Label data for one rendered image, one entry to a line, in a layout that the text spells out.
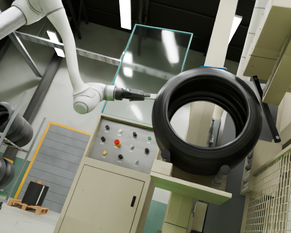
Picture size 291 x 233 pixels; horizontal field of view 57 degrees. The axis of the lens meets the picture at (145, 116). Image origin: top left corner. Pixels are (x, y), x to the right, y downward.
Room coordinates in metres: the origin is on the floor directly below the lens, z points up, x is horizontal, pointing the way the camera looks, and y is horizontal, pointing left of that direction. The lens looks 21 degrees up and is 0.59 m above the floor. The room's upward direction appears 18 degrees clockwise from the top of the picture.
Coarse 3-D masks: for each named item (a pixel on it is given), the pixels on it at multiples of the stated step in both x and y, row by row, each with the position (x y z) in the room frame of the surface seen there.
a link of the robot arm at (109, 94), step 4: (108, 88) 1.38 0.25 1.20; (112, 88) 1.38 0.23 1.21; (104, 92) 1.39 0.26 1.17; (108, 92) 1.38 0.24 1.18; (112, 92) 1.38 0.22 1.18; (104, 96) 1.40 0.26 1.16; (108, 96) 1.39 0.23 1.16; (112, 96) 1.39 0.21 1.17; (108, 100) 1.43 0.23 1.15; (112, 100) 1.42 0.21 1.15
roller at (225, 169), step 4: (220, 168) 1.18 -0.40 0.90; (224, 168) 1.16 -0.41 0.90; (228, 168) 1.16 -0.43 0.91; (220, 172) 1.18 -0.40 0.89; (224, 172) 1.16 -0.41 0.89; (228, 172) 1.16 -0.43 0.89; (216, 176) 1.30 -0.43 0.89; (220, 176) 1.23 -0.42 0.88; (224, 176) 1.20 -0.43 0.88; (212, 180) 1.45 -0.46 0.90; (216, 180) 1.35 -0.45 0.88; (220, 180) 1.30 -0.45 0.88; (212, 184) 1.49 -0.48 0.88; (216, 184) 1.43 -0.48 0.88
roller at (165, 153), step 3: (165, 150) 1.22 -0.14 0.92; (162, 153) 1.23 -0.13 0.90; (165, 153) 1.22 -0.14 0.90; (168, 153) 1.22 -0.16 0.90; (162, 156) 1.22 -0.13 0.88; (165, 156) 1.22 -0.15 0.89; (168, 156) 1.22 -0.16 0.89; (162, 159) 1.27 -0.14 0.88; (165, 159) 1.24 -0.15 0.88; (168, 159) 1.25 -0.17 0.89; (168, 162) 1.31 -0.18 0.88
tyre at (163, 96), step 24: (192, 72) 1.22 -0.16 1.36; (216, 72) 1.19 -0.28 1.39; (168, 96) 1.23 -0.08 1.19; (192, 96) 1.47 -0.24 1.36; (216, 96) 1.43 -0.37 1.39; (240, 96) 1.31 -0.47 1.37; (168, 120) 1.22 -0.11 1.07; (240, 120) 1.40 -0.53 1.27; (168, 144) 1.24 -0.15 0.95; (192, 144) 1.19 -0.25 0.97; (240, 144) 1.15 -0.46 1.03; (192, 168) 1.29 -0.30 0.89; (216, 168) 1.23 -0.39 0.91
